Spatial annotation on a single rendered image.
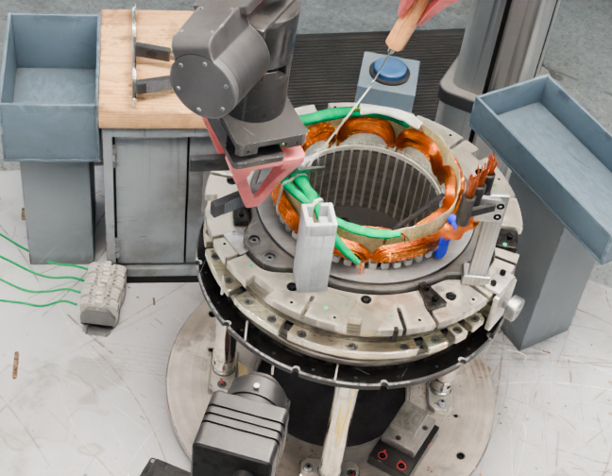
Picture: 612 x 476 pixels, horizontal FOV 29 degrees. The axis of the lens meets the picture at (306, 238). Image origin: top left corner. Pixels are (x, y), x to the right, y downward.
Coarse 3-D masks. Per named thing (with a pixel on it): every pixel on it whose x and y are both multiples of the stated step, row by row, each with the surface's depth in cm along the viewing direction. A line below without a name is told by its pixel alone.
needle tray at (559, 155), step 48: (480, 96) 137; (528, 96) 142; (528, 144) 138; (576, 144) 139; (528, 192) 136; (576, 192) 133; (528, 240) 139; (576, 240) 136; (528, 288) 142; (576, 288) 144; (528, 336) 147
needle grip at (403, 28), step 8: (416, 0) 100; (424, 0) 100; (416, 8) 101; (424, 8) 101; (408, 16) 101; (416, 16) 101; (400, 24) 102; (408, 24) 102; (416, 24) 102; (392, 32) 103; (400, 32) 102; (408, 32) 102; (392, 40) 103; (400, 40) 103; (408, 40) 103; (392, 48) 103; (400, 48) 103
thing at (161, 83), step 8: (136, 80) 128; (144, 80) 129; (152, 80) 129; (160, 80) 129; (168, 80) 129; (136, 88) 129; (144, 88) 129; (152, 88) 129; (160, 88) 130; (168, 88) 130
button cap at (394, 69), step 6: (378, 60) 143; (390, 60) 144; (396, 60) 144; (378, 66) 143; (384, 66) 143; (390, 66) 143; (396, 66) 143; (402, 66) 143; (384, 72) 142; (390, 72) 142; (396, 72) 142; (402, 72) 142; (384, 78) 142; (390, 78) 142; (396, 78) 142; (402, 78) 143
